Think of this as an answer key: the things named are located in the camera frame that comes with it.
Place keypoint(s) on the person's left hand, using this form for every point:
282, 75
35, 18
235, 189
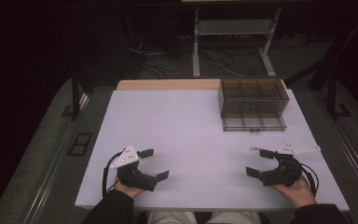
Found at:
129, 191

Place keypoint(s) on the person's right hand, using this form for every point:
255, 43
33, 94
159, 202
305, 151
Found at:
298, 194

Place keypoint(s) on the white metal stand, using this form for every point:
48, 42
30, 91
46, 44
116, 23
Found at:
234, 27

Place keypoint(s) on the black stand leg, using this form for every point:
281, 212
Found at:
332, 96
75, 96

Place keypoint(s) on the transparent brown drawer box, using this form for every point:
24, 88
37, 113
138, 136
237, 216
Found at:
253, 96

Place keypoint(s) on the black floor socket cover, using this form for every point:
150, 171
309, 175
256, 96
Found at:
80, 144

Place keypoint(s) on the small pale shiny item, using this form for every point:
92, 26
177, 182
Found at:
254, 149

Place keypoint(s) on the person's legs in light trousers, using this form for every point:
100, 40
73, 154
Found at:
174, 217

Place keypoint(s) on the metal floor rail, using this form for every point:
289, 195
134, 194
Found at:
351, 155
52, 174

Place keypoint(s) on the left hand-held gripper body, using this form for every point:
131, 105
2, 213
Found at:
133, 177

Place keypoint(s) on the transparent brown drawer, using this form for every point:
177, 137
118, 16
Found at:
254, 123

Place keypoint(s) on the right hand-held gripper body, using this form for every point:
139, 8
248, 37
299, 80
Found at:
287, 172

